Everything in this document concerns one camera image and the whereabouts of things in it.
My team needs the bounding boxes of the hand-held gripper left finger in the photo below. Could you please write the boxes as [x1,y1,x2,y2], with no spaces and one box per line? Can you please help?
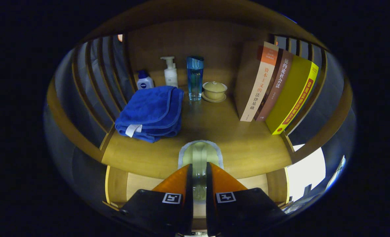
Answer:
[119,164,194,237]

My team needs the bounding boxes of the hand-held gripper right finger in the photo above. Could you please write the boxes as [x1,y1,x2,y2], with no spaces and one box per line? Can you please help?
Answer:
[206,162,286,237]

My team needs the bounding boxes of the white scrubber with pale handle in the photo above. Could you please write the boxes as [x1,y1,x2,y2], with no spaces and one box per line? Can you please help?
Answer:
[178,140,224,202]

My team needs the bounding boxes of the wooden drawer with black knob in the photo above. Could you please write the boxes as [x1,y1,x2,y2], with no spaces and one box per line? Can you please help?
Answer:
[104,165,289,231]

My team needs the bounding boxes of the wooden countertop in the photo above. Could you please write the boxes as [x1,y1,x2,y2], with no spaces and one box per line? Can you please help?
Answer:
[101,69,293,180]

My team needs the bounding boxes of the white drawer cabinet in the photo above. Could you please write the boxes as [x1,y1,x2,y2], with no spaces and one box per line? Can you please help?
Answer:
[286,144,327,203]

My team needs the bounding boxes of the wooden cabinet with slatted shelf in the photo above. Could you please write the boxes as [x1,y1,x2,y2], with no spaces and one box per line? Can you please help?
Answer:
[46,2,353,218]

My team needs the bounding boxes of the folded blue towel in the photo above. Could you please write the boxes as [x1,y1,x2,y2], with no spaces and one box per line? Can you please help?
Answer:
[115,86,184,143]

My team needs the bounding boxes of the yellow lidded teacup with saucer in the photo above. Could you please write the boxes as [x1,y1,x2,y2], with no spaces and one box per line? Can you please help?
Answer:
[201,81,228,103]

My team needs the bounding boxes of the blue glass bottle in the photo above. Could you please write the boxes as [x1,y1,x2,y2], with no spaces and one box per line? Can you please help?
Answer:
[186,56,204,101]

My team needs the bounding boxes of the beige book with orange band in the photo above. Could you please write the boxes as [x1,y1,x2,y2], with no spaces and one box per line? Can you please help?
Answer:
[234,41,279,122]

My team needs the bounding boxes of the white pump bottle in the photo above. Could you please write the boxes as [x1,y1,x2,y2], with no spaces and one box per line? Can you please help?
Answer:
[160,56,179,88]

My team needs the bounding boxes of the small white blue-capped bottle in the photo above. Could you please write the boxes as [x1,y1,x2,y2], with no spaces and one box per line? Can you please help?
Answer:
[136,70,155,90]

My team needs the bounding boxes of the yellow book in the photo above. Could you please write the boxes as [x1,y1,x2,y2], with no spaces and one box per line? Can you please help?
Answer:
[265,55,319,135]

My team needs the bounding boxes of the brown book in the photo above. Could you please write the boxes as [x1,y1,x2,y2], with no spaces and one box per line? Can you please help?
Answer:
[254,49,294,122]

